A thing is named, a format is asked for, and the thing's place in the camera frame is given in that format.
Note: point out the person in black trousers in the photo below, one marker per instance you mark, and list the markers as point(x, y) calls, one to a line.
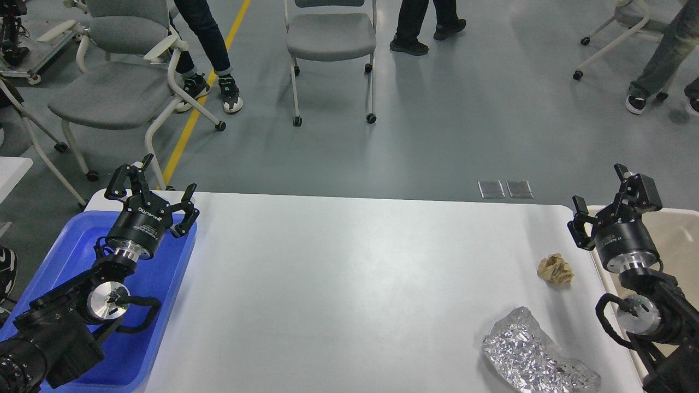
point(411, 18)

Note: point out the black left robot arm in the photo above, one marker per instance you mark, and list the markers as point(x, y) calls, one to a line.
point(60, 336)

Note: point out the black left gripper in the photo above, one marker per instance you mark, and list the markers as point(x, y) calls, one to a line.
point(141, 225)

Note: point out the silver foil bag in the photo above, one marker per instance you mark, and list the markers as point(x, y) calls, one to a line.
point(528, 360)

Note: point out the right metal floor plate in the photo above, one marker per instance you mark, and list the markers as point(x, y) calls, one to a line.
point(520, 189)

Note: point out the grey armless chair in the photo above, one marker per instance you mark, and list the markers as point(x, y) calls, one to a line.
point(332, 37)

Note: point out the wheeled equipment cart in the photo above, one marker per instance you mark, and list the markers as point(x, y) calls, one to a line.
point(28, 45)

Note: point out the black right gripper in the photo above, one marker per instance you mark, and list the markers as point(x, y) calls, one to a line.
point(621, 239)

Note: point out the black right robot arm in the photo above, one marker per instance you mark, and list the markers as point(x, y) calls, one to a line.
point(656, 321)

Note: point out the person in dark jeans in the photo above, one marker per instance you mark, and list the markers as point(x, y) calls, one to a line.
point(199, 18)

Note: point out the black white shoe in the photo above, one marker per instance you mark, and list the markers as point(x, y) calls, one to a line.
point(8, 272)

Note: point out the white side table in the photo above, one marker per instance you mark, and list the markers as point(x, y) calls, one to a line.
point(13, 169)

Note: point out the crumpled brown paper ball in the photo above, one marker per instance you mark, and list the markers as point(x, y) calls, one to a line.
point(554, 269)

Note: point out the blue plastic tray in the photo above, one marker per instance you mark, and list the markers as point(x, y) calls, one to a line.
point(128, 357)

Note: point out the grey chair at left edge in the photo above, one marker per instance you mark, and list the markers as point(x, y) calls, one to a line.
point(27, 119)

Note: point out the left metal floor plate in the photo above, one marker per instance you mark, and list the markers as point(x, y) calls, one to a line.
point(491, 189)

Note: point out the grey chair with armrests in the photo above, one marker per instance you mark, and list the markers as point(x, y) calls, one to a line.
point(127, 57)

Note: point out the person at far right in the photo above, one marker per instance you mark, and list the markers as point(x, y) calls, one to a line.
point(678, 42)

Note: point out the metal floor plate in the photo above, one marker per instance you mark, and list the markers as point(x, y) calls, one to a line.
point(491, 189)
point(520, 189)

